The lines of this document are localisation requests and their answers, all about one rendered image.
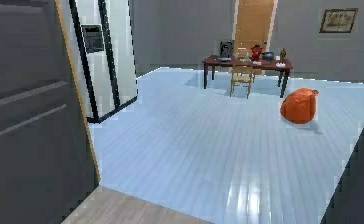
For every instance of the framed wall picture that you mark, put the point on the framed wall picture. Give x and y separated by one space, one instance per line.
338 20

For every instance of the clear drinking glass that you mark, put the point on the clear drinking glass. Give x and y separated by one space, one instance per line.
246 56

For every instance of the brown statuette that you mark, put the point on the brown statuette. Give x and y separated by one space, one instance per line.
283 55

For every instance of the white fridge with black trim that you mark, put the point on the white fridge with black trim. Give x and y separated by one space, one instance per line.
120 60

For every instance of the light wooden chair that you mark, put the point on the light wooden chair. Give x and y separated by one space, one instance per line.
241 75

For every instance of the dark red wooden table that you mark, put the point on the dark red wooden table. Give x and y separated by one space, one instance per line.
220 62

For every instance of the red kettle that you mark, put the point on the red kettle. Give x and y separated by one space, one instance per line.
256 52

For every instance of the light wooden room door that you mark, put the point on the light wooden room door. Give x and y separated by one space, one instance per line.
253 23

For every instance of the orange bean bag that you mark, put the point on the orange bean bag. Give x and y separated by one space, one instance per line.
298 106

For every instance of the dark grey counter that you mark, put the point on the dark grey counter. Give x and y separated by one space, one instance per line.
355 180

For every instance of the black coffee machine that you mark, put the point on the black coffee machine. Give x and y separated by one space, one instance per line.
226 50

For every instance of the dark grey cupboard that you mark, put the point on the dark grey cupboard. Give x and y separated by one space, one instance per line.
33 116

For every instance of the dark grey pot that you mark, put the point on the dark grey pot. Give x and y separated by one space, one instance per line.
268 56

